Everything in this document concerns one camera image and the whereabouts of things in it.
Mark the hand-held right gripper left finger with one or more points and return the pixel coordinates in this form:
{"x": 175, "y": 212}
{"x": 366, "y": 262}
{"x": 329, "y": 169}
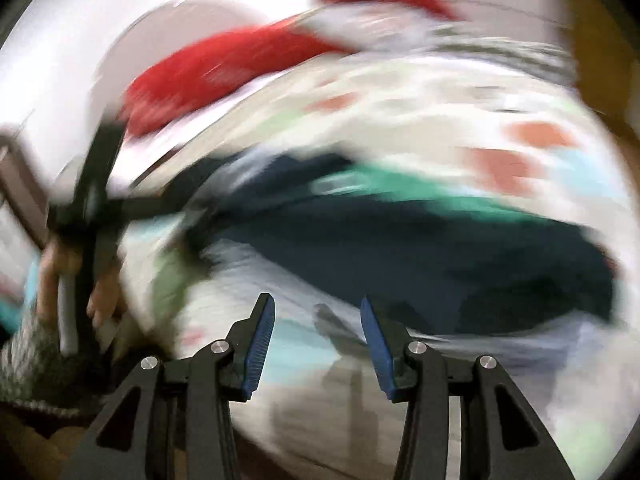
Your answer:
{"x": 261, "y": 345}

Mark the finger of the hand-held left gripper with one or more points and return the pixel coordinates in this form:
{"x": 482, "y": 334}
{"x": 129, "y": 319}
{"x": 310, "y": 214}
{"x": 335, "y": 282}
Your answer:
{"x": 160, "y": 207}

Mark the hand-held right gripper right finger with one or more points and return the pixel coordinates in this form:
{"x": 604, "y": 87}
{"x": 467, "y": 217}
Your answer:
{"x": 378, "y": 355}

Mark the dark navy pants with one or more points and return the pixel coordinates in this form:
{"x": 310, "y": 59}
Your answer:
{"x": 400, "y": 260}

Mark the person's left forearm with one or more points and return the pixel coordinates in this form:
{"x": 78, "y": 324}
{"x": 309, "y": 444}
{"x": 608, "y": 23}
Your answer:
{"x": 30, "y": 360}

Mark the person's left hand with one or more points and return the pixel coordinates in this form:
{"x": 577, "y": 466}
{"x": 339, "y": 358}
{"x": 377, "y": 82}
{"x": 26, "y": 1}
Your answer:
{"x": 104, "y": 296}

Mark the brown wooden furniture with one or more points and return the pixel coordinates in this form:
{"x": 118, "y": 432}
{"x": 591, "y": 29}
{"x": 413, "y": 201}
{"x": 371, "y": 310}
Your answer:
{"x": 20, "y": 185}

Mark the red garment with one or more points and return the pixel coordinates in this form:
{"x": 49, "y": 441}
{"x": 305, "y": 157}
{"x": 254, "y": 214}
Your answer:
{"x": 215, "y": 70}

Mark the green cloth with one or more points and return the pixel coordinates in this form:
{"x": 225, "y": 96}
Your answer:
{"x": 430, "y": 195}

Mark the white printed blanket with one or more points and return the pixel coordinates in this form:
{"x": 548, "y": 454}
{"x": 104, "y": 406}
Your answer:
{"x": 440, "y": 110}

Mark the red and white plush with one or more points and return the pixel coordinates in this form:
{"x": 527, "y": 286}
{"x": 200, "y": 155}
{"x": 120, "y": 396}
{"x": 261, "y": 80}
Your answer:
{"x": 385, "y": 5}

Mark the striped cloth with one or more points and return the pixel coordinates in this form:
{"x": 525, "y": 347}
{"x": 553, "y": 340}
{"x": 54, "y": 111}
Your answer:
{"x": 505, "y": 52}

